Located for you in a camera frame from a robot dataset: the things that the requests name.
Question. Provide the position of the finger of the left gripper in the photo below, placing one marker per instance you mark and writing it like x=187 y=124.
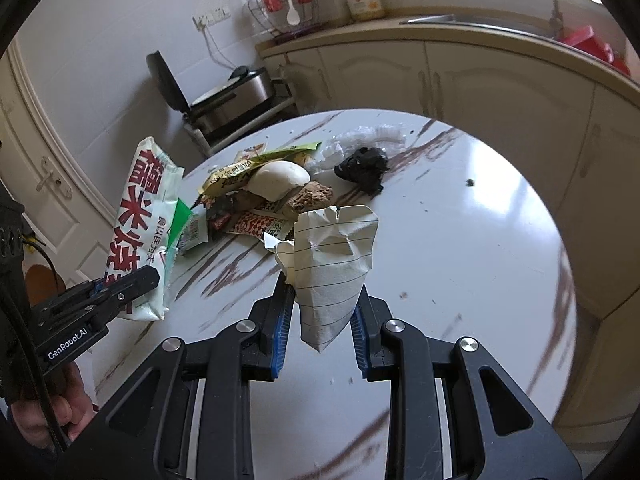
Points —
x=105 y=299

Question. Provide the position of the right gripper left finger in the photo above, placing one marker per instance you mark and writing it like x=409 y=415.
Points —
x=187 y=397

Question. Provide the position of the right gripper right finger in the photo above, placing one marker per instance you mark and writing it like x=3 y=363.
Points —
x=455 y=413

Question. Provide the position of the white red snack bag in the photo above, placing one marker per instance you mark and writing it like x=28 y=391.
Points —
x=142 y=226

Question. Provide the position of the silver barcode packet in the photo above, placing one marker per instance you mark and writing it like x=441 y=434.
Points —
x=195 y=231

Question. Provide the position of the black glossy snack bag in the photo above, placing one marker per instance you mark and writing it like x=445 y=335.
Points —
x=222 y=209

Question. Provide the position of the red white checkered sachet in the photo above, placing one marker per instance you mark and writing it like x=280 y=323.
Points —
x=256 y=224

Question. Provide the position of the yellow gold snack bag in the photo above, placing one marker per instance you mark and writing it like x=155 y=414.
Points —
x=229 y=178

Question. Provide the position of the white steamed bun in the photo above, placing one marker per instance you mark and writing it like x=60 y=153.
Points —
x=276 y=179

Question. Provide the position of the lined paper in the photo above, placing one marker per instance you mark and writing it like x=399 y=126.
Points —
x=327 y=262

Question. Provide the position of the brown food lump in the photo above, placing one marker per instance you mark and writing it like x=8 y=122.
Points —
x=313 y=195

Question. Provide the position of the black plastic bag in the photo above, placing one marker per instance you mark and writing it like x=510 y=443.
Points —
x=365 y=167

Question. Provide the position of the grey metal shelf rack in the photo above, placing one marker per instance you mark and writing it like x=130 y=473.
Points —
x=212 y=136

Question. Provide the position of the black silver rice cooker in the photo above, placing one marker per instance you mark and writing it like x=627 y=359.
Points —
x=245 y=88

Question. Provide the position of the green snack wrapper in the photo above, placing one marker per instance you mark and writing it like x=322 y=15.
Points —
x=290 y=152

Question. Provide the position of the clear crinkled plastic wrap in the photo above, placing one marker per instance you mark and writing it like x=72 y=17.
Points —
x=388 y=138

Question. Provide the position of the cream base cabinets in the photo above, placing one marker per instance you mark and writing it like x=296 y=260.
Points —
x=567 y=121

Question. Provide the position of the white rice spoon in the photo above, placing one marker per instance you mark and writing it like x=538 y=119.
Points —
x=292 y=16

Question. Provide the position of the glass jar with label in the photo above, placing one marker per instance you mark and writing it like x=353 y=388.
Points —
x=366 y=10

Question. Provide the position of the red plastic basin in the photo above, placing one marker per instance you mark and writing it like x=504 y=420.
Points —
x=586 y=40

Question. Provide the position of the stainless steel sink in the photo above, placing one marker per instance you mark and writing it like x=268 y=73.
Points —
x=481 y=22

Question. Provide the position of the wall power socket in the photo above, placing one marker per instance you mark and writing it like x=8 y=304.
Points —
x=211 y=17

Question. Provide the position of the wire utensil rack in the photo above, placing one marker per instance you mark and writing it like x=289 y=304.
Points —
x=270 y=15

